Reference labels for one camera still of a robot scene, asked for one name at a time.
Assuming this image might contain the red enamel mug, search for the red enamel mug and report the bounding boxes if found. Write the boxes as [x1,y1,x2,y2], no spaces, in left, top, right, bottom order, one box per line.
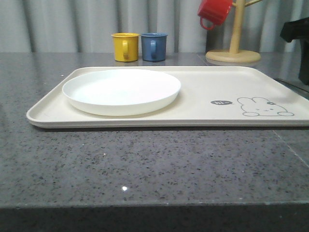
[197,0,233,30]

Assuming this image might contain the grey pleated curtain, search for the grey pleated curtain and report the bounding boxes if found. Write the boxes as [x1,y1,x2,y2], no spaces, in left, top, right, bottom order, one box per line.
[0,0,309,53]

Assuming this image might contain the blue enamel mug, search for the blue enamel mug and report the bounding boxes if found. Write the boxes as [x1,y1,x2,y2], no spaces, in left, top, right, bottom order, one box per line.
[141,32,168,62]

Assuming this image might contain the beige rabbit serving tray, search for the beige rabbit serving tray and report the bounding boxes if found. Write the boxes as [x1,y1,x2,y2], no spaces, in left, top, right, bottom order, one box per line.
[27,66,309,128]

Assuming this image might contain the wooden mug tree stand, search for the wooden mug tree stand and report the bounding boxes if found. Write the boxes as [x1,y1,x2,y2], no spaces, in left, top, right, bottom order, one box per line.
[206,0,261,63]

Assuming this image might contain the yellow enamel mug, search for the yellow enamel mug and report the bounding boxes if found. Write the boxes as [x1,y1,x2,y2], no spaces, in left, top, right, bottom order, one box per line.
[112,33,140,62]

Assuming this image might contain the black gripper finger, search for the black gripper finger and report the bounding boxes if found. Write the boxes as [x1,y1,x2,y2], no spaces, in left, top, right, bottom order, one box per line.
[280,19,309,85]

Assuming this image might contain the white round plate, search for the white round plate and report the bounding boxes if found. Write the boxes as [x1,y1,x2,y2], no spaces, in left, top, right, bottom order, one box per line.
[62,69,181,116]

